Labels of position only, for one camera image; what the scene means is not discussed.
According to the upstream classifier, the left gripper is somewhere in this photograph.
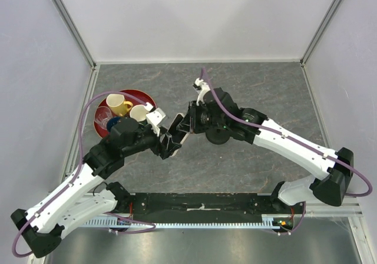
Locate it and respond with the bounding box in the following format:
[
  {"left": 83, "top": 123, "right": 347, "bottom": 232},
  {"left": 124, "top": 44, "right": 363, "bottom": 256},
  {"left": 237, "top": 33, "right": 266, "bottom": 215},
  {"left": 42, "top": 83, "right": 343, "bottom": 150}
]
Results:
[{"left": 122, "top": 123, "right": 181, "bottom": 159}]

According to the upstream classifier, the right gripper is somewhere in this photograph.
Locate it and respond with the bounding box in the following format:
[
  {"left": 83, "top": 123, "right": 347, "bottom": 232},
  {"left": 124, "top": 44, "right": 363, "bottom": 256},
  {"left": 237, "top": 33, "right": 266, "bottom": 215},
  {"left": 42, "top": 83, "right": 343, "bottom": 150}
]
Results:
[{"left": 178, "top": 100, "right": 228, "bottom": 133}]

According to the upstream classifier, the black phone stand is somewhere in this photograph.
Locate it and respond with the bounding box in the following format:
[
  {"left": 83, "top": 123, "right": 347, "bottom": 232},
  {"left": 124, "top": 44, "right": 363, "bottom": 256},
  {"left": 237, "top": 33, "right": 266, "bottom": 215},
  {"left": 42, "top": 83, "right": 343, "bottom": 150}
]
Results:
[{"left": 205, "top": 128, "right": 230, "bottom": 145}]

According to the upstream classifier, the smartphone with cream case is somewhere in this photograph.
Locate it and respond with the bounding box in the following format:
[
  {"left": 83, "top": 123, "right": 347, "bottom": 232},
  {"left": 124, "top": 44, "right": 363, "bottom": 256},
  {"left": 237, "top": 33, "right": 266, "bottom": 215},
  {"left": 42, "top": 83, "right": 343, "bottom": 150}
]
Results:
[{"left": 166, "top": 113, "right": 189, "bottom": 157}]

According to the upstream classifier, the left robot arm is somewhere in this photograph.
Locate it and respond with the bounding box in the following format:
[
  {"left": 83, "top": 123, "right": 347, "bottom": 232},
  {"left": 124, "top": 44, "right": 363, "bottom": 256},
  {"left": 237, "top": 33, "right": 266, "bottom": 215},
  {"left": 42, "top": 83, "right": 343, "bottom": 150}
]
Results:
[{"left": 11, "top": 108, "right": 187, "bottom": 258}]

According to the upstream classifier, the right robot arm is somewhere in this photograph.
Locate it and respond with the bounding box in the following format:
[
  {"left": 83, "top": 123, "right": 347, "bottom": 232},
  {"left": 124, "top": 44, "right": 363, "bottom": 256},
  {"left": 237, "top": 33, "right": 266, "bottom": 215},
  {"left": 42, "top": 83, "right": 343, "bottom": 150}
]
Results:
[{"left": 179, "top": 84, "right": 353, "bottom": 213}]

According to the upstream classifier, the dark green mug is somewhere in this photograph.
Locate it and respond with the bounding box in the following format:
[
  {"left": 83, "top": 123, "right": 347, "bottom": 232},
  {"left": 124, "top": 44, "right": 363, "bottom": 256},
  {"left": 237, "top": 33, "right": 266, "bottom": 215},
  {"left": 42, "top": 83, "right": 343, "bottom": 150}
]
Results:
[{"left": 130, "top": 104, "right": 151, "bottom": 129}]

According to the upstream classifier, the dark blue mug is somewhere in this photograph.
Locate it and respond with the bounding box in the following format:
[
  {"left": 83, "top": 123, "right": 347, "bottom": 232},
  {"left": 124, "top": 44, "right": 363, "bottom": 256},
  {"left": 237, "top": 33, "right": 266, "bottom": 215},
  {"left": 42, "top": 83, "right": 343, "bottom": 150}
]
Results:
[{"left": 106, "top": 116, "right": 121, "bottom": 133}]

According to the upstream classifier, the yellow mug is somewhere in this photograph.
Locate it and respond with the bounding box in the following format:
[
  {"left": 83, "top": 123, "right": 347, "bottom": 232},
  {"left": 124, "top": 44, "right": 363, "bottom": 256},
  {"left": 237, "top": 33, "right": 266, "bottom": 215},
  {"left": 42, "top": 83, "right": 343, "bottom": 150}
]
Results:
[{"left": 106, "top": 94, "right": 133, "bottom": 116}]

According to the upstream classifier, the clear drinking glass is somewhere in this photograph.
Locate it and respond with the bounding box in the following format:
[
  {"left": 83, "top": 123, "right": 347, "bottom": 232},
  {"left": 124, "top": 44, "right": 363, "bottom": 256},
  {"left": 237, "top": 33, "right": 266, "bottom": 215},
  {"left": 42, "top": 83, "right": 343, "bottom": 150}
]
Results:
[{"left": 94, "top": 106, "right": 113, "bottom": 130}]

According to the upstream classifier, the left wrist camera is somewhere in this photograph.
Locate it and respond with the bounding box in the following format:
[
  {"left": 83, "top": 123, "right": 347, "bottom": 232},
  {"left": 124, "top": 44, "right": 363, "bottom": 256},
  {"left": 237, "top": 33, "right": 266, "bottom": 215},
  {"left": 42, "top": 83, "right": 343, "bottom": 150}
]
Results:
[{"left": 146, "top": 108, "right": 166, "bottom": 137}]

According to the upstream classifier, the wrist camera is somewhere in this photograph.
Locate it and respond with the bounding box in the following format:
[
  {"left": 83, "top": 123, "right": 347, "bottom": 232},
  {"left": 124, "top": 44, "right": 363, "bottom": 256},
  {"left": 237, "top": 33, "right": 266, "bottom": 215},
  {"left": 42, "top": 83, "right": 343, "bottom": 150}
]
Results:
[
  {"left": 193, "top": 78, "right": 210, "bottom": 106},
  {"left": 146, "top": 108, "right": 166, "bottom": 137}
]

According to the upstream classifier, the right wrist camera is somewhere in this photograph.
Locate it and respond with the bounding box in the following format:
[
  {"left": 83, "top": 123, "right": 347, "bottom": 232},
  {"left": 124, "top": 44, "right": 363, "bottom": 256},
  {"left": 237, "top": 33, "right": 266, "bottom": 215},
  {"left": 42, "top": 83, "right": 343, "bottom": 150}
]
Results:
[{"left": 193, "top": 78, "right": 210, "bottom": 106}]

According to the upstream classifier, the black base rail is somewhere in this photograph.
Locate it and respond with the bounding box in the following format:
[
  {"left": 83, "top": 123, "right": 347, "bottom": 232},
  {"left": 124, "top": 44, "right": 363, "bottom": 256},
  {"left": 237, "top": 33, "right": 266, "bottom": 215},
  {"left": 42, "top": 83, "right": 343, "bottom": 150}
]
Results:
[{"left": 114, "top": 193, "right": 302, "bottom": 222}]

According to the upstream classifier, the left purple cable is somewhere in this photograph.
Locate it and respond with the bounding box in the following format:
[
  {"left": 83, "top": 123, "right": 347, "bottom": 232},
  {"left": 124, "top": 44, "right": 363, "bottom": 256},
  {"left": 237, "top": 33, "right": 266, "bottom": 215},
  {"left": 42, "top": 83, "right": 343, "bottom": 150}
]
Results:
[{"left": 11, "top": 90, "right": 157, "bottom": 259}]

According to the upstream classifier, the slotted cable duct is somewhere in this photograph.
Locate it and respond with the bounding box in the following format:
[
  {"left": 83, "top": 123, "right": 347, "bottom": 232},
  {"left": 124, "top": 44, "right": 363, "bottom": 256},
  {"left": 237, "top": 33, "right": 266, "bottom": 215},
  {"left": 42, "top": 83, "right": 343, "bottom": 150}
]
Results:
[{"left": 81, "top": 215, "right": 299, "bottom": 232}]

